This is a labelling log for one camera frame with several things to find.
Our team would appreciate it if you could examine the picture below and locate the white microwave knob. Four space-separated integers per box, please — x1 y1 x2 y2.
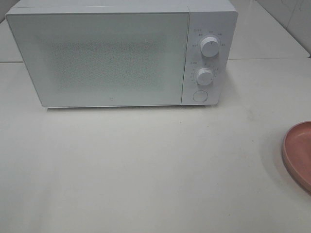
195 68 214 86
200 35 220 57

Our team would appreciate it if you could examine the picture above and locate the lower white microwave knob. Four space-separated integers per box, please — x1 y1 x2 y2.
195 68 214 86

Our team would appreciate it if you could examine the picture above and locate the white microwave door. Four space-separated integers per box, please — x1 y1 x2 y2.
7 13 189 107

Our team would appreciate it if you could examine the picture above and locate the pink round plate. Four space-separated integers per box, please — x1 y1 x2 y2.
282 121 311 193

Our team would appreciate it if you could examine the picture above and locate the upper white microwave knob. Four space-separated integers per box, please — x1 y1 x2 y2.
200 35 220 57

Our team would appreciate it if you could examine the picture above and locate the white microwave oven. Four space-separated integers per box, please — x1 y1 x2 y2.
5 0 238 107

